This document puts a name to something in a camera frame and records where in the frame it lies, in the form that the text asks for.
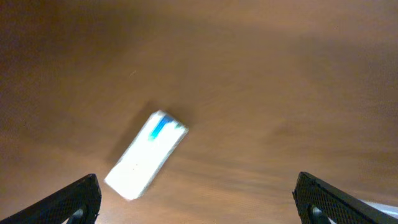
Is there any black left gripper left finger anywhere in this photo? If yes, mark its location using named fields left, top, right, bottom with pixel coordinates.
left=1, top=174, right=101, bottom=224

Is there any white Panadol box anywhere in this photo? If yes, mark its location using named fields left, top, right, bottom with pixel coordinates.
left=104, top=110, right=188, bottom=200

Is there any clear plastic container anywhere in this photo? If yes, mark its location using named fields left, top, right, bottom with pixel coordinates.
left=363, top=200, right=398, bottom=219

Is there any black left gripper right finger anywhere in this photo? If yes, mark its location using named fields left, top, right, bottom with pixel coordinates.
left=292, top=172, right=397, bottom=224

